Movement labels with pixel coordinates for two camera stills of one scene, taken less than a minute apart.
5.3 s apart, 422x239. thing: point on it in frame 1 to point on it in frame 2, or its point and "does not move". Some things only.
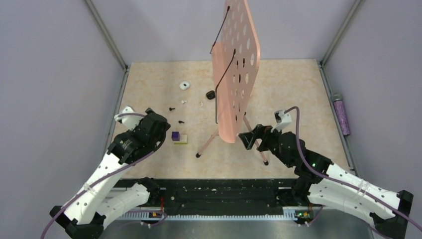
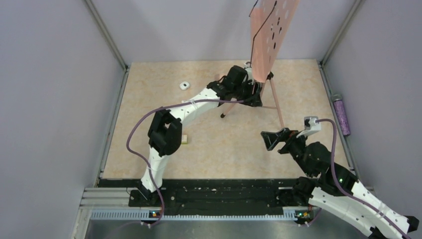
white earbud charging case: [184, 85] does not move
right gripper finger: [248, 138] to [271, 138]
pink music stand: [236, 54] to [271, 19]
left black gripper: [167, 126] to [251, 99]
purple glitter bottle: [337, 98] does not move
